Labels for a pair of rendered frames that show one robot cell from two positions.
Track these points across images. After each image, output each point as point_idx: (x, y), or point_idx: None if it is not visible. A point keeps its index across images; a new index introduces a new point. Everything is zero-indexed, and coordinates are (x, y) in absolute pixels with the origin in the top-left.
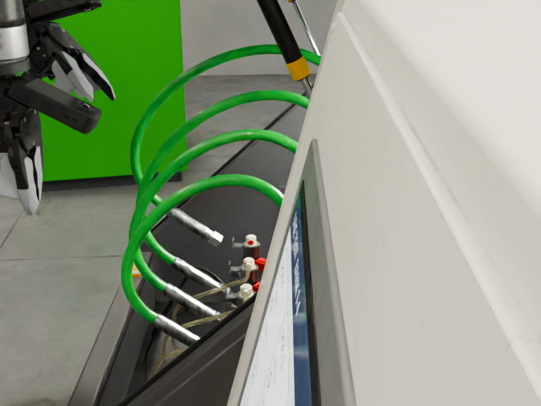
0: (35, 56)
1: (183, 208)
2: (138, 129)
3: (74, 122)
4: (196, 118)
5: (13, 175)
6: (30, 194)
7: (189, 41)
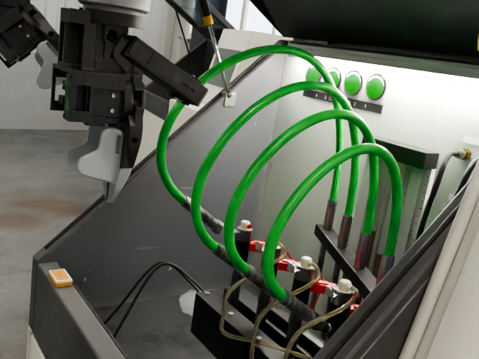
0: (15, 35)
1: (93, 213)
2: (172, 115)
3: (192, 92)
4: (263, 102)
5: (112, 152)
6: (129, 174)
7: None
